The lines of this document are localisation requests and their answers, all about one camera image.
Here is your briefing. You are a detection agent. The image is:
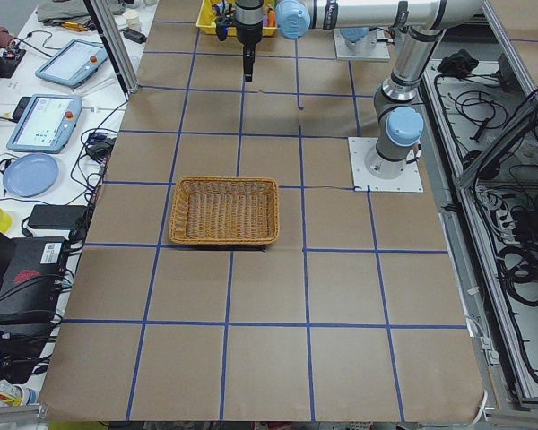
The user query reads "teach pendant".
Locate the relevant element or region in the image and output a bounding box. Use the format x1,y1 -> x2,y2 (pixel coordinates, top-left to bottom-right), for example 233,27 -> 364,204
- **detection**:
6,94 -> 82,154
35,39 -> 108,89

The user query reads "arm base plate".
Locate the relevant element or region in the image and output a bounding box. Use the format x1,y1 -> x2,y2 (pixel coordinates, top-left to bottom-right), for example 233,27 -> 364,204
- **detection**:
348,137 -> 423,194
334,27 -> 391,63

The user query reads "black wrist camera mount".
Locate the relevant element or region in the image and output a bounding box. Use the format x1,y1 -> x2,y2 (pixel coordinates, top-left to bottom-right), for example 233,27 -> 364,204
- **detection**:
212,0 -> 235,41

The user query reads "brown wicker basket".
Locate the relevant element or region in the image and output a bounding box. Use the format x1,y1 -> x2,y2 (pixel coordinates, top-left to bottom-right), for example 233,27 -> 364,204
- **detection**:
169,176 -> 280,245

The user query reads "black cloth bundle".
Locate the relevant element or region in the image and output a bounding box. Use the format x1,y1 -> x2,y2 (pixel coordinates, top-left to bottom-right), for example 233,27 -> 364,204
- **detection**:
437,49 -> 479,79

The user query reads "lower teach pendant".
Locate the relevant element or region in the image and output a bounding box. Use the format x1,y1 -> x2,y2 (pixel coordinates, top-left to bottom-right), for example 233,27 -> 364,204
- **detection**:
6,94 -> 82,154

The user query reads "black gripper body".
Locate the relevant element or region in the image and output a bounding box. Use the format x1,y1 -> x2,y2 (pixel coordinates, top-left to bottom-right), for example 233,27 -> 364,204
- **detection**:
236,21 -> 263,48

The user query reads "black power adapter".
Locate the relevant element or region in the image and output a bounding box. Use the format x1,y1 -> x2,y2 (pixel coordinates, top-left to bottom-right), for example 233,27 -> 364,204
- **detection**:
22,204 -> 86,237

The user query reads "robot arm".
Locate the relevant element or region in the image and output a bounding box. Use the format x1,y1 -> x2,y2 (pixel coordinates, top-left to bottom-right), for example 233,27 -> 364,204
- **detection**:
274,1 -> 482,173

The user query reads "blue plate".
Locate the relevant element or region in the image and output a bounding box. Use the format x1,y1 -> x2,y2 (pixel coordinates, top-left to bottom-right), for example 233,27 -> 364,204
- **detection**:
3,153 -> 59,197

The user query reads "upper teach pendant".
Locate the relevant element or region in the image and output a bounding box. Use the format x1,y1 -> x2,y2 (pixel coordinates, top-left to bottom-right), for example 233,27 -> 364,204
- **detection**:
35,39 -> 108,89

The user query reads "yellow woven tray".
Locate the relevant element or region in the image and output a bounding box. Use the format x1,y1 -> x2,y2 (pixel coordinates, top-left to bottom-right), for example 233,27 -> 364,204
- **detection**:
195,0 -> 277,37

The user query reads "aluminium frame post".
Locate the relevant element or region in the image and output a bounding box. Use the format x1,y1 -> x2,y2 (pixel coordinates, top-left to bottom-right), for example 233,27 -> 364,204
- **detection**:
83,0 -> 139,94

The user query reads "black computer box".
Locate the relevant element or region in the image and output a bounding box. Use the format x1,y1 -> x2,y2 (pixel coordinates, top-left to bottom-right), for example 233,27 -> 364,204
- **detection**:
0,232 -> 69,325

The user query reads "orange toy carrot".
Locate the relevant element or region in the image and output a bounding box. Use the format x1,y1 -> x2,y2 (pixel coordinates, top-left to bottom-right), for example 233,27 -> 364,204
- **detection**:
266,9 -> 276,27

